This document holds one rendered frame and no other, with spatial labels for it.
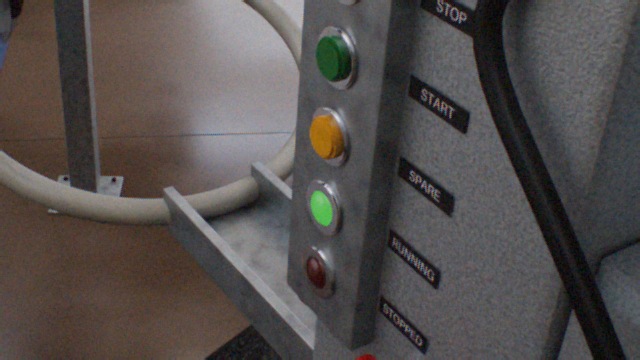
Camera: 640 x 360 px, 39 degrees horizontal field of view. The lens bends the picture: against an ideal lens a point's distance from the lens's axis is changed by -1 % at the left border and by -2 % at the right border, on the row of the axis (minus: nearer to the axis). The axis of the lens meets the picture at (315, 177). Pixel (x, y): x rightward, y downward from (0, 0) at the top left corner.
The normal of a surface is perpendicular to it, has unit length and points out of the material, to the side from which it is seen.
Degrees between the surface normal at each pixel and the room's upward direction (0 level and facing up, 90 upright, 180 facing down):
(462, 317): 90
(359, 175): 90
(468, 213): 90
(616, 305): 4
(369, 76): 90
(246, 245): 2
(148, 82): 0
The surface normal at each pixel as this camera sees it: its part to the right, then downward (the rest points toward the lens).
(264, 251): 0.04, -0.85
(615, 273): -0.83, 0.25
